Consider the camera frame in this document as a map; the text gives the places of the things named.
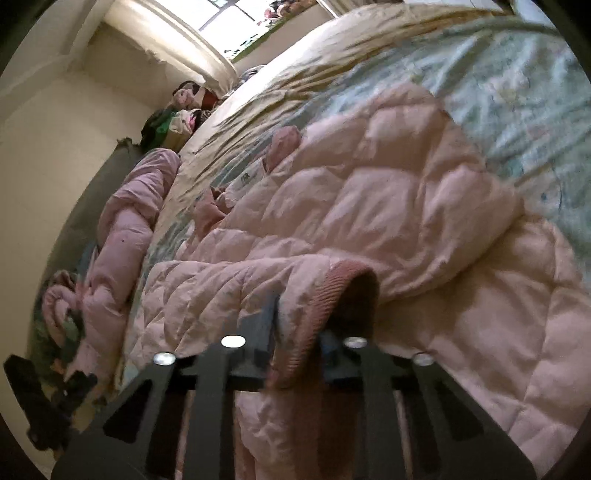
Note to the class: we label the pink rolled duvet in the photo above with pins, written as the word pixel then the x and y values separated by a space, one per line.
pixel 124 221

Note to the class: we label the beige bed sheet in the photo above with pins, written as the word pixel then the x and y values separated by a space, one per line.
pixel 323 60

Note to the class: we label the round bed with cartoon sheet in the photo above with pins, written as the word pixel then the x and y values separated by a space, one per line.
pixel 508 115

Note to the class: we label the grey padded headboard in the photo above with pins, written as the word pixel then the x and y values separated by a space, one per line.
pixel 92 198

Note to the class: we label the clothes on window sill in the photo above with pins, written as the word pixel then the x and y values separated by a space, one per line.
pixel 286 9

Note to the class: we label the window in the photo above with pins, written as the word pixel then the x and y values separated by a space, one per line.
pixel 249 23

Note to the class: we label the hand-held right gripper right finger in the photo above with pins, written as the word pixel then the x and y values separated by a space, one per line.
pixel 328 347

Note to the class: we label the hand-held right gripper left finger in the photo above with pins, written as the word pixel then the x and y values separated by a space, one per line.
pixel 265 321

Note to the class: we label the pink quilted coat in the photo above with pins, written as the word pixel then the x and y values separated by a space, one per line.
pixel 369 207

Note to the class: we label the pile of mixed clothes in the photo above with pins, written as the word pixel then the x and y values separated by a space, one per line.
pixel 184 115

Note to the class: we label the cream curtain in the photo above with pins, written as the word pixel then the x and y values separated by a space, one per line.
pixel 184 41

